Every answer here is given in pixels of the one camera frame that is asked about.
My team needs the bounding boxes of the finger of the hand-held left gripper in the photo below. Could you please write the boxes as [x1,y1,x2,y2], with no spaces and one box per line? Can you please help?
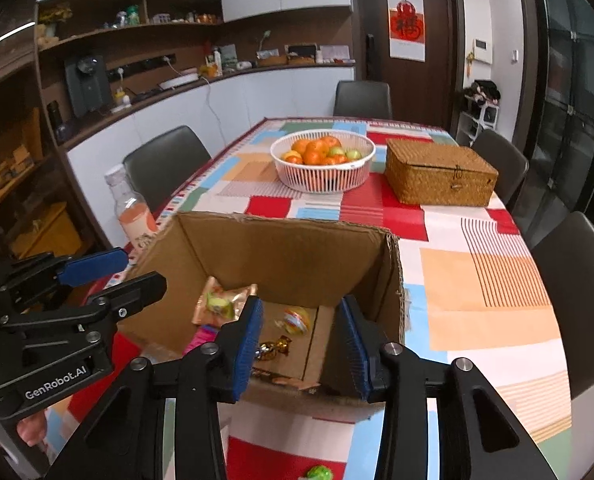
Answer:
[0,271,168,333]
[0,247,129,306]

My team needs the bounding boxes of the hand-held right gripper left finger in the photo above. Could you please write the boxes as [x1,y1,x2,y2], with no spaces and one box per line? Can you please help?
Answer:
[44,296,265,480]

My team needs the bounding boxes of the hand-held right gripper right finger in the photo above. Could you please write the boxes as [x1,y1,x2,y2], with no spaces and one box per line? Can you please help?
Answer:
[338,295,558,480]

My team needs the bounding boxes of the gold candy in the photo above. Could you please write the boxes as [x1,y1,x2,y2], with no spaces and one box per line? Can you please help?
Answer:
[254,337,294,362]

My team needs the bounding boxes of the pink snack packet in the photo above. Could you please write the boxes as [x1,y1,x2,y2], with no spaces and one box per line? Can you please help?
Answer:
[181,325,220,356]

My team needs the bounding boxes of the orange snack packet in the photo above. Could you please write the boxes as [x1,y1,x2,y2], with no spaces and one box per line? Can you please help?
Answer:
[192,276,259,328]

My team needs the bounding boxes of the colourful round candy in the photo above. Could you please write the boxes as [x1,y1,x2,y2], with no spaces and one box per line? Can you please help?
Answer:
[283,306,311,336]

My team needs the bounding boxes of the brown cardboard box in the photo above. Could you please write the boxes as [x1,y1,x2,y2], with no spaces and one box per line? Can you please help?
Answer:
[116,211,407,408]

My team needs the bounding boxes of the person's left hand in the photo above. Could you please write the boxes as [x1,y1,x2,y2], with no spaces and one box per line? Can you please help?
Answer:
[16,410,48,447]

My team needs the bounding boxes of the pink drink bottle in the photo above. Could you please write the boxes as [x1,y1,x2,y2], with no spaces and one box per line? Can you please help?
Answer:
[104,164,159,251]

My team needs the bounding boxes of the wooden glass display cabinet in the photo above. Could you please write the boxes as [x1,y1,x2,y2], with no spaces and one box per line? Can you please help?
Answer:
[0,50,93,261]

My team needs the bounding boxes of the dark grey dining chair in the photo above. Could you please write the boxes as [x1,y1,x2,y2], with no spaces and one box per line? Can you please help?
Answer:
[333,80,393,120]
[472,129,529,206]
[531,211,594,401]
[123,126,212,213]

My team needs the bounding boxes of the colourful patchwork tablecloth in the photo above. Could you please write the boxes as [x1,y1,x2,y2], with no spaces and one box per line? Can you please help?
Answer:
[42,116,575,480]

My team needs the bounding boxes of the white fruit basket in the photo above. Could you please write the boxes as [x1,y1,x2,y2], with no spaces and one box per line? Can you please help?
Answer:
[269,130,377,193]

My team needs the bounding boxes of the woven wicker box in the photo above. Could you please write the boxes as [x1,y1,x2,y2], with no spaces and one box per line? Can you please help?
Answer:
[384,138,499,207]

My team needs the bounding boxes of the pile of oranges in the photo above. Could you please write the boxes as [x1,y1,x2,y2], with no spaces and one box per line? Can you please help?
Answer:
[283,136,350,167]

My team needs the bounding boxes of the white tray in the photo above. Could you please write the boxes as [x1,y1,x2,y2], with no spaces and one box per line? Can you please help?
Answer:
[158,72,199,90]

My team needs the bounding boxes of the yellow flower bouquet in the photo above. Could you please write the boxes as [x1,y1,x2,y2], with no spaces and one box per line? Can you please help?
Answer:
[37,4,73,26]

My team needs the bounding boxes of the white shoe rack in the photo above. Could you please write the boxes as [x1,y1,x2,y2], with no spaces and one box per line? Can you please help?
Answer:
[457,80,502,146]

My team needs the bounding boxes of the dark brown door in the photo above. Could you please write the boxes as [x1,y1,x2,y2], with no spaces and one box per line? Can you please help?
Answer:
[353,0,465,131]

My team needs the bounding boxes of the black glass door cabinet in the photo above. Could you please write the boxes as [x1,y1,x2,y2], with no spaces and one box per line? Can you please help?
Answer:
[519,0,594,216]

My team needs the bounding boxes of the red and white wall calendar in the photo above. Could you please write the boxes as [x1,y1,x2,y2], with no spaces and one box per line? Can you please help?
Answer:
[387,0,426,62]

